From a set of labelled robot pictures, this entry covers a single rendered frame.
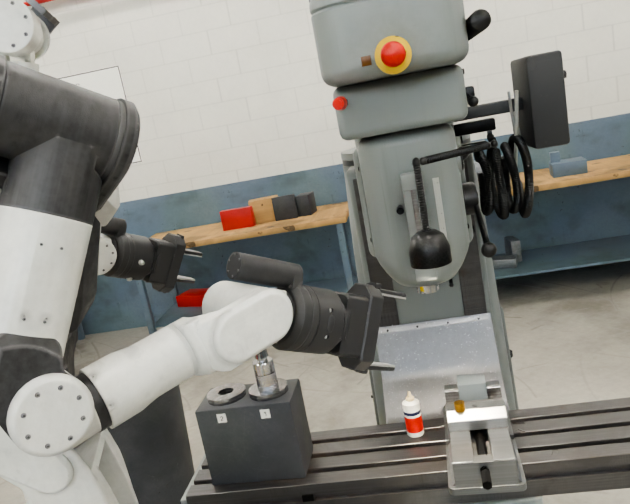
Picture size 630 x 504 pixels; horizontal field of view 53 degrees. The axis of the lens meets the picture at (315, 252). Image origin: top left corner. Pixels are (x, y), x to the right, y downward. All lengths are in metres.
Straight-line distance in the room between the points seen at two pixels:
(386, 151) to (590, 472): 0.78
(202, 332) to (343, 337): 0.22
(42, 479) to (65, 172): 0.44
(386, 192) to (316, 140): 4.34
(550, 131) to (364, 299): 0.82
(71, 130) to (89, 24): 5.49
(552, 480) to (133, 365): 1.00
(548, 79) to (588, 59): 4.18
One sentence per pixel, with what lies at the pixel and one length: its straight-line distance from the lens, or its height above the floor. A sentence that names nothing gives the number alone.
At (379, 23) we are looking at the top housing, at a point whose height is 1.81.
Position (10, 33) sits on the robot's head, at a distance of 0.88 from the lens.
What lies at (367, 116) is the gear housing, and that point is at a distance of 1.21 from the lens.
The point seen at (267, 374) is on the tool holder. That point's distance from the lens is 1.44.
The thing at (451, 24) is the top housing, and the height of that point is 1.79.
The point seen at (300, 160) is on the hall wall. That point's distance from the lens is 5.62.
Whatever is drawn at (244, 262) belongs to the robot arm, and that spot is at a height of 1.54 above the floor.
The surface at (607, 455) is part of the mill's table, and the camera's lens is 1.48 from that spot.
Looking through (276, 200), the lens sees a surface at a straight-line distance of 5.16.
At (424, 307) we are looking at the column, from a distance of 1.80.
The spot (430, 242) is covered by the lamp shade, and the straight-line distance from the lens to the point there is 1.10.
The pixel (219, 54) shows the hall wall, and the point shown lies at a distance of 5.73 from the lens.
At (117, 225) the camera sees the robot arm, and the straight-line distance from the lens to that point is 1.25.
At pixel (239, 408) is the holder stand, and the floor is 1.10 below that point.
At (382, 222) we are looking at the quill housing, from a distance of 1.27.
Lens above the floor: 1.70
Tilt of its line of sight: 12 degrees down
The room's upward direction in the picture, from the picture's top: 11 degrees counter-clockwise
